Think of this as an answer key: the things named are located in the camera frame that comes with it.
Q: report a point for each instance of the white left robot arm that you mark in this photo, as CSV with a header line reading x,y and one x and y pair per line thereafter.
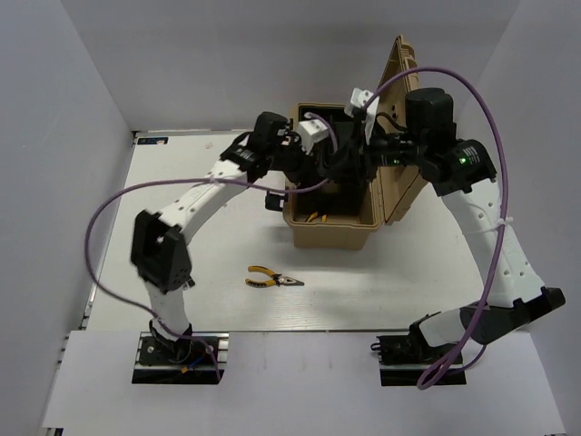
x,y
160,240

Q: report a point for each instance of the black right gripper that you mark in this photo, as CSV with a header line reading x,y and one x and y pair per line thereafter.
x,y
370,150

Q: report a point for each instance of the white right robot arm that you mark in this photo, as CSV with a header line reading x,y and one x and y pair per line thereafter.
x,y
465,179

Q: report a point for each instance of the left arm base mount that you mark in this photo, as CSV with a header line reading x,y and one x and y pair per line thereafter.
x,y
199,364

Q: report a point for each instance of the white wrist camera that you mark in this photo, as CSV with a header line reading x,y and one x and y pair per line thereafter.
x,y
311,132
363,104

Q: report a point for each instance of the black toolbox tray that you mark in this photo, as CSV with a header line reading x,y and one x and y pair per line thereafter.
x,y
339,164

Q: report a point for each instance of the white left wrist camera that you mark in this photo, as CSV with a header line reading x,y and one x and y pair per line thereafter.
x,y
311,132

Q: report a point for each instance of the tan plastic toolbox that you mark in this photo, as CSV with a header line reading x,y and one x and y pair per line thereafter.
x,y
354,214

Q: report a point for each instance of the yellow black needle-nose pliers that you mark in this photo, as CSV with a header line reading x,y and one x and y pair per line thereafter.
x,y
274,278

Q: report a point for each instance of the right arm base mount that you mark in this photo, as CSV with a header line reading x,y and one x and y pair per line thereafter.
x,y
408,363

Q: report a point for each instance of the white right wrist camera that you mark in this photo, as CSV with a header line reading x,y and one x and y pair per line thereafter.
x,y
363,104

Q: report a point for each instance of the blue table label left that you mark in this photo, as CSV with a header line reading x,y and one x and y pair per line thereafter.
x,y
152,140

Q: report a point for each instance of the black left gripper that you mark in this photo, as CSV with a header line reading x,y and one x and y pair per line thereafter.
x,y
307,169

